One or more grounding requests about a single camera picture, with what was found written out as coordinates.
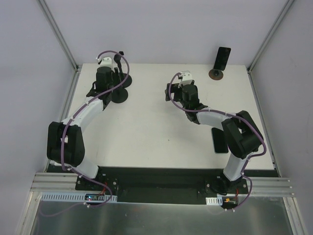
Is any short black round-base phone stand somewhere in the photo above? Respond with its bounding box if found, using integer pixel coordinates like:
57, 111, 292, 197
111, 88, 128, 104

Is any brown-base grey phone stand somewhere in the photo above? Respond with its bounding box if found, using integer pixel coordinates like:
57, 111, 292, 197
208, 67, 225, 80

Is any green-edged black phone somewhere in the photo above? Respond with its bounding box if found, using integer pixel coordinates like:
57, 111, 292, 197
211, 128, 228, 154

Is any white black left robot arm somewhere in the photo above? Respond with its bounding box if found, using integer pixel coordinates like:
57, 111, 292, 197
47, 66, 120, 190

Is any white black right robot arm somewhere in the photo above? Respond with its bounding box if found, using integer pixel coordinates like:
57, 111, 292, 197
165, 81, 265, 195

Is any tall black clamp phone stand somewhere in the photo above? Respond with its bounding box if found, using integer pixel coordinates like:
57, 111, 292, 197
113, 50, 133, 89

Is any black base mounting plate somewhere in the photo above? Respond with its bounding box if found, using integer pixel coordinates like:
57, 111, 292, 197
46, 165, 281, 205

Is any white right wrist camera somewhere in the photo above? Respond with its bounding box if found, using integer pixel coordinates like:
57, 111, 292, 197
178, 70, 194, 88

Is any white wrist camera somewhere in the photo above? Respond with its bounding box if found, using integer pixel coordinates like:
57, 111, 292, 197
97, 57, 113, 69
178, 70, 194, 88

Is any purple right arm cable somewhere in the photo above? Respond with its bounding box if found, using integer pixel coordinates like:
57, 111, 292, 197
170, 72, 267, 216

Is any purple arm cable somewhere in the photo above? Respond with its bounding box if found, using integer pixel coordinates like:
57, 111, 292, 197
39, 50, 130, 217
170, 72, 267, 216

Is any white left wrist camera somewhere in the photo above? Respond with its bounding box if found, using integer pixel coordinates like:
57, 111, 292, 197
97, 57, 113, 69

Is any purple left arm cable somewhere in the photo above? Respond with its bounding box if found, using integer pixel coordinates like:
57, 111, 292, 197
39, 50, 130, 217

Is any left aluminium frame post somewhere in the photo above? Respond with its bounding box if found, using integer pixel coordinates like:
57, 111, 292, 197
36, 0, 79, 71

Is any aluminium frame post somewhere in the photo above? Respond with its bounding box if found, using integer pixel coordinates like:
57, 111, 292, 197
247, 0, 295, 73
36, 0, 79, 71

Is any right white cable duct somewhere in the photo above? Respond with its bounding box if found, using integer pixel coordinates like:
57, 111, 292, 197
205, 195, 238, 206

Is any white cable duct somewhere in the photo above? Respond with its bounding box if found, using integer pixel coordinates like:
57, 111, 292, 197
205, 195, 238, 206
41, 192, 117, 203

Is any left white cable duct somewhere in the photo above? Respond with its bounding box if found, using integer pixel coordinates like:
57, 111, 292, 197
41, 192, 117, 203

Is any right aluminium frame post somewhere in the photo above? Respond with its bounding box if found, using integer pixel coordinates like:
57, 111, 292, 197
247, 0, 295, 73

